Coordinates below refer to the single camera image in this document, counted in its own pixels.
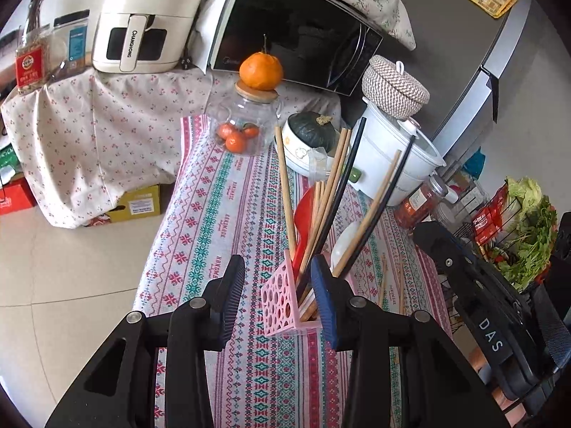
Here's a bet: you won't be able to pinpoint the pink perforated utensil holder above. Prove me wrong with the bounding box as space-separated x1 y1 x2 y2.
260 250 358 337

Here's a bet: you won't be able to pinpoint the red snack packet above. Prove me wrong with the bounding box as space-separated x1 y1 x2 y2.
472 185 509 250

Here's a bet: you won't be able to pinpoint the black chopstick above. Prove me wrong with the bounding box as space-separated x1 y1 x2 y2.
297 117 367 297
343 135 416 275

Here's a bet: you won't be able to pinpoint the green cardboard box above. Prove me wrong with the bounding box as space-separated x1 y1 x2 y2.
0 142 19 179

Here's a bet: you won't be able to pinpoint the plain white bowl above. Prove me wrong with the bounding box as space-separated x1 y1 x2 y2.
281 156 333 177

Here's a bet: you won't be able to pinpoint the floral table cover cloth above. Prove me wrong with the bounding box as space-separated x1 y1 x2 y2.
0 66 342 229

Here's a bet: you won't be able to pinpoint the red plastic spoon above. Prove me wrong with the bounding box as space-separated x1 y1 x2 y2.
292 186 318 270

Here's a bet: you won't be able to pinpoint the clear plastic bag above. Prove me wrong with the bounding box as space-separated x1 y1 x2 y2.
307 147 336 183

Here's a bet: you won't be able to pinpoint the green leafy herbs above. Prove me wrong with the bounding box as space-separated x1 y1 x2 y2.
493 196 559 292

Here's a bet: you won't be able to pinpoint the red cardboard box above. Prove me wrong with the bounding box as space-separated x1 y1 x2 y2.
0 177 37 217

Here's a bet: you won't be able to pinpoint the goji berry jar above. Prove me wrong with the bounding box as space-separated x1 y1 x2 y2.
395 175 449 231

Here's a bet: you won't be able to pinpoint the pale green lettuce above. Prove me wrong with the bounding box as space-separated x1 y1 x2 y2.
506 177 542 215

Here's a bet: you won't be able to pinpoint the woven lidded basket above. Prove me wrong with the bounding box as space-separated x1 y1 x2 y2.
361 54 430 119

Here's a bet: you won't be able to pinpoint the glass jar with wooden lid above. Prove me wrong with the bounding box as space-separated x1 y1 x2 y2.
206 81 281 158

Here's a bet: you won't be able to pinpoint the grey refrigerator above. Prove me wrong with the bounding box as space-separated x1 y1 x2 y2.
384 0 534 161

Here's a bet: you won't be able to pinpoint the dark green pumpkin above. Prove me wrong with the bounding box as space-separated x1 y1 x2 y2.
288 111 337 153

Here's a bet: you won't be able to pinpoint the yellow cardboard box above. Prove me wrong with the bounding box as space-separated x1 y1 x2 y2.
91 184 162 226

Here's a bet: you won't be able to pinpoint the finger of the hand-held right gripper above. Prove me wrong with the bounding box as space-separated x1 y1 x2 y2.
413 220 480 286

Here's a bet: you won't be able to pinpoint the patterned red green tablecloth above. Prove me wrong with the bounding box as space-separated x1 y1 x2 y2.
134 115 453 428

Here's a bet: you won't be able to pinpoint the large orange with stem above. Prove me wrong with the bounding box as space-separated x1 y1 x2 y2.
239 34 284 92

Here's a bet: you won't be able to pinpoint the red label jar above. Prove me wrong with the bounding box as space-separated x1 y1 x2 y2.
15 27 67 95

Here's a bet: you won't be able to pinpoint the white flower print bowl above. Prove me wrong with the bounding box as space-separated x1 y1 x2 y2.
274 113 340 174

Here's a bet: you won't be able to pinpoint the teal bag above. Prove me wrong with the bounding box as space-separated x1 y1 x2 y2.
464 147 488 179

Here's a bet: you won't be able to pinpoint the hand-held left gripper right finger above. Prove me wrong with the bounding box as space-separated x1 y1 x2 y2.
310 254 509 428

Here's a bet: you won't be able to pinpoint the cream air fryer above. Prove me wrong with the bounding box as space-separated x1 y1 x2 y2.
92 0 211 74

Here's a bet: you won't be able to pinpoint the white rice cooker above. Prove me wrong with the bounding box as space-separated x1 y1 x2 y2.
350 96 448 208

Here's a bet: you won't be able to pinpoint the wooden chopstick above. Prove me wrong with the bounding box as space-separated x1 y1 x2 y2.
274 125 299 263
300 127 349 272
310 179 327 255
308 128 353 268
332 148 402 276
305 180 320 255

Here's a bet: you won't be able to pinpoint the white ceramic spoon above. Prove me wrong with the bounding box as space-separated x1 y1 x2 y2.
329 220 363 275

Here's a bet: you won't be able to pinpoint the black wire basket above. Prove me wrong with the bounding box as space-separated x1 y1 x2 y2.
439 178 563 335

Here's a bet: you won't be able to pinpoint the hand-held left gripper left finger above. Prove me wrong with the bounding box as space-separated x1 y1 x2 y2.
45 254 246 428

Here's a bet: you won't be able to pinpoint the black glass microwave oven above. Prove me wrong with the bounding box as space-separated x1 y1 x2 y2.
208 0 384 97

